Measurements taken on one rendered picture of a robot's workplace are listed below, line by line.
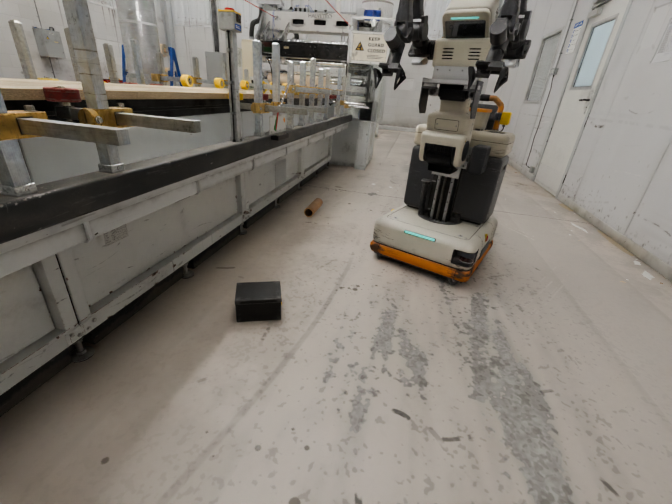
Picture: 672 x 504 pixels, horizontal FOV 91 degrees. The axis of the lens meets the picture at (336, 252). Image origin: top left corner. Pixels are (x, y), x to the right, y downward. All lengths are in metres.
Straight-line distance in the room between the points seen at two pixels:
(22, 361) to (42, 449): 0.26
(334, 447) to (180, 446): 0.45
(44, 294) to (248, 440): 0.80
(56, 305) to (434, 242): 1.67
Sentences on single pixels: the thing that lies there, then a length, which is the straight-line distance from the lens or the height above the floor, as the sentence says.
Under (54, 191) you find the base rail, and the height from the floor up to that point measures 0.70.
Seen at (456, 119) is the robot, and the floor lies 0.87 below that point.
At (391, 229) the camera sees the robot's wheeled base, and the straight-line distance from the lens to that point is 2.01.
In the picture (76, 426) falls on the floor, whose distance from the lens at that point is 1.36.
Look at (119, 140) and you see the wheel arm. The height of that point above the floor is 0.84.
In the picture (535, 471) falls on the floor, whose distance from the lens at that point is 1.30.
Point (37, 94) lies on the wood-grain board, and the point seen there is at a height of 0.89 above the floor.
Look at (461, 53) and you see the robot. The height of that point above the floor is 1.16.
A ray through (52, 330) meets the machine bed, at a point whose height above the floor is 0.17.
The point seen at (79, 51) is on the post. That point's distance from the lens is 1.13.
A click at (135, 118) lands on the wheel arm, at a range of 1.11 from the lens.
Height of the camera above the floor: 0.96
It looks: 26 degrees down
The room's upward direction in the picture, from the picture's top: 5 degrees clockwise
